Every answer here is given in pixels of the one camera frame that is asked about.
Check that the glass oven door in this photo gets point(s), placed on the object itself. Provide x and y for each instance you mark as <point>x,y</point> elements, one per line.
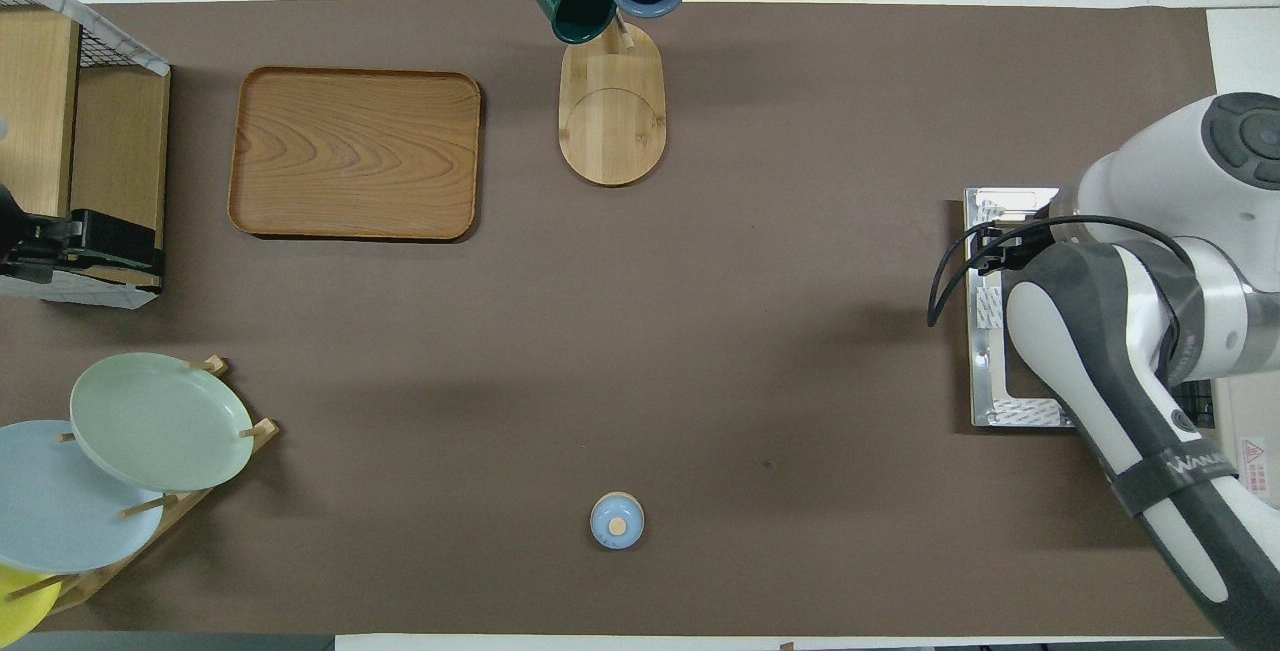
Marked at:
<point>985,401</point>

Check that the light blue plate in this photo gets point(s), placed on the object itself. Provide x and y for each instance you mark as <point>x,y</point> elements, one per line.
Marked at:
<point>60,511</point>

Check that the wooden plate rack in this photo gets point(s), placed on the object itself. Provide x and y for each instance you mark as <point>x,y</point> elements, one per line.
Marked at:
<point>262,429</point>

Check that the wooden serving tray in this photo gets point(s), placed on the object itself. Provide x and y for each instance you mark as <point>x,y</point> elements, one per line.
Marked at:
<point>355,151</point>

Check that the wooden mug tree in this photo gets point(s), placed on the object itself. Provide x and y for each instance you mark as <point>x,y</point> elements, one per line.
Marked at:
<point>612,121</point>

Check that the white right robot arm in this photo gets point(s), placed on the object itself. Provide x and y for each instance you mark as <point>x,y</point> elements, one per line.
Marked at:
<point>1150,351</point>

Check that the pale green plate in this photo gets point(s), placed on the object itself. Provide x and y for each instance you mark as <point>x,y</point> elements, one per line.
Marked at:
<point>160,421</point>

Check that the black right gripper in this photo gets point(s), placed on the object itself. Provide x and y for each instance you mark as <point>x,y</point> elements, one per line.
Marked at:
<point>1020,243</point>

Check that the yellow plate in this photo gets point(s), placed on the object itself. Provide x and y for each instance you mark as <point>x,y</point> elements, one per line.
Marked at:
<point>20,606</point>

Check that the brown table mat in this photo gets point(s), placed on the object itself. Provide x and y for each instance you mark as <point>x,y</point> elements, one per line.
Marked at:
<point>800,131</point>

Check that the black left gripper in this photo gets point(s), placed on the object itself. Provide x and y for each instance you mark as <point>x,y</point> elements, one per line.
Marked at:
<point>30,251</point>

